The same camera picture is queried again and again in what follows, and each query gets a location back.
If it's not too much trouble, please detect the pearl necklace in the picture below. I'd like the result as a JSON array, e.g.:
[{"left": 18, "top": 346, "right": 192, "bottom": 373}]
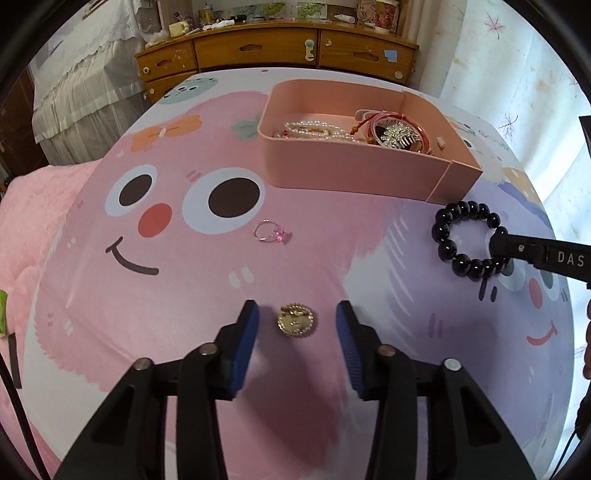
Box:
[{"left": 272, "top": 120, "right": 333, "bottom": 140}]

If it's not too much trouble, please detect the wooden desk with drawers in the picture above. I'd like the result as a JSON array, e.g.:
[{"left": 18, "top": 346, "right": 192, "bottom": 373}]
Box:
[{"left": 135, "top": 22, "right": 420, "bottom": 105}]

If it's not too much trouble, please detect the pink fluffy blanket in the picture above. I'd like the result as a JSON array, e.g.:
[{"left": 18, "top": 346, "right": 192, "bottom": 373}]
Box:
[{"left": 0, "top": 164, "right": 99, "bottom": 480}]

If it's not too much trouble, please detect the silver rhinestone hair comb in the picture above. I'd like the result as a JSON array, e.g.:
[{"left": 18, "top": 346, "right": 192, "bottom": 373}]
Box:
[{"left": 376, "top": 122, "right": 424, "bottom": 149}]

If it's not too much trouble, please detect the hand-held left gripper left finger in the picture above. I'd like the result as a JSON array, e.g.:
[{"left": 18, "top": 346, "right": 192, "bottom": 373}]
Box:
[{"left": 53, "top": 300, "right": 260, "bottom": 480}]

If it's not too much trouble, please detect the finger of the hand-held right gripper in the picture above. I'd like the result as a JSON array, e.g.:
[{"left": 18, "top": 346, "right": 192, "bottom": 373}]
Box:
[{"left": 487, "top": 233, "right": 548, "bottom": 271}]

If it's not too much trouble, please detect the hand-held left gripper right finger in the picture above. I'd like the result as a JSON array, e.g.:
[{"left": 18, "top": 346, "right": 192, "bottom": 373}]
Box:
[{"left": 335, "top": 300, "right": 525, "bottom": 480}]

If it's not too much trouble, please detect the red patterned cup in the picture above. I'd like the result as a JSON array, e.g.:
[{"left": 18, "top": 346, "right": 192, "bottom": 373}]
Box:
[{"left": 374, "top": 0, "right": 400, "bottom": 34}]

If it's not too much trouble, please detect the person's right hand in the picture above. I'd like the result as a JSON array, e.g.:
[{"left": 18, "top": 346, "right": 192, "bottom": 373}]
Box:
[{"left": 582, "top": 298, "right": 591, "bottom": 380}]

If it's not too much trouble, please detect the gold round brooch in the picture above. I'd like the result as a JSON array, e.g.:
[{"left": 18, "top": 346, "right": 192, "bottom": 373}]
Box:
[{"left": 276, "top": 303, "right": 317, "bottom": 340}]

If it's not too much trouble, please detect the red bangle bracelet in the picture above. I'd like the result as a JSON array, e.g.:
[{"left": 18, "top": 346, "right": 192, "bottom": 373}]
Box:
[{"left": 353, "top": 111, "right": 434, "bottom": 155}]

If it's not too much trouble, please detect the clear plastic bag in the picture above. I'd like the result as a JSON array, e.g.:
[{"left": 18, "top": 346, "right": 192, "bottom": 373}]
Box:
[{"left": 142, "top": 28, "right": 171, "bottom": 49}]

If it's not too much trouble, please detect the black bead bracelet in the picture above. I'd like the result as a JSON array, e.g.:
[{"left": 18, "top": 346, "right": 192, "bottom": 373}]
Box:
[{"left": 431, "top": 200, "right": 511, "bottom": 278}]

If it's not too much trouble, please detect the bed with white cover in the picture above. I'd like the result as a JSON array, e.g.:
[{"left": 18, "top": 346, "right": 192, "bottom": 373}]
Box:
[{"left": 28, "top": 0, "right": 163, "bottom": 165}]

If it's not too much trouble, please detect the white leaf print curtain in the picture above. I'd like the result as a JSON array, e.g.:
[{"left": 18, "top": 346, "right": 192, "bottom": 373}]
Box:
[{"left": 406, "top": 0, "right": 591, "bottom": 259}]

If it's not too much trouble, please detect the cartoon printed table cover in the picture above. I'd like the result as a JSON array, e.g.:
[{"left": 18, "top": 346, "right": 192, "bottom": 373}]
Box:
[{"left": 25, "top": 67, "right": 575, "bottom": 480}]

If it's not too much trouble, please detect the pink storage box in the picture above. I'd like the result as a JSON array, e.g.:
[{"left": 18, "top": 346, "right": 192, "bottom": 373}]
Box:
[{"left": 256, "top": 79, "right": 484, "bottom": 204}]

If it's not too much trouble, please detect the pink gem ring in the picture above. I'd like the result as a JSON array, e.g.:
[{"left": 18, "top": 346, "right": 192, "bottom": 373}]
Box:
[{"left": 252, "top": 220, "right": 290, "bottom": 246}]

